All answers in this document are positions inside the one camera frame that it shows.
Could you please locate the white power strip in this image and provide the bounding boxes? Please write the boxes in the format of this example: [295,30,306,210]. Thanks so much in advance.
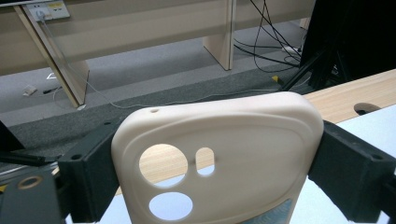
[281,45,302,54]

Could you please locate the small white floor item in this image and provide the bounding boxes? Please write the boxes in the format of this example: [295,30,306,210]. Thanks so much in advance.
[21,85,38,97]

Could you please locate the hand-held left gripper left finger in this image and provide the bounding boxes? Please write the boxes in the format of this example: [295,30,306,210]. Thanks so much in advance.
[57,121,122,224]

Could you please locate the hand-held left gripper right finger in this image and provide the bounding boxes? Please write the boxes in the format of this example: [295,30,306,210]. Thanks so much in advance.
[307,119,396,224]

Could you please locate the white wall socket panel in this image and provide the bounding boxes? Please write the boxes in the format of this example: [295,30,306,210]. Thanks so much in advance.
[25,0,71,23]

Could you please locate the black metal stand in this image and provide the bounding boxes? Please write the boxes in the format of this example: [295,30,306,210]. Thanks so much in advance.
[0,120,49,168]
[279,49,344,93]

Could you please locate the beige wooden desk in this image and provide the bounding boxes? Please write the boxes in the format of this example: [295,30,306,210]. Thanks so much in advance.
[0,0,316,108]

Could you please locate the small black floor item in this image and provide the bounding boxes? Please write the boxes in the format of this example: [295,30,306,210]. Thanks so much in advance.
[42,86,63,95]

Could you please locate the black cables under desk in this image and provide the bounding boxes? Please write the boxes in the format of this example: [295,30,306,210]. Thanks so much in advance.
[233,0,304,75]

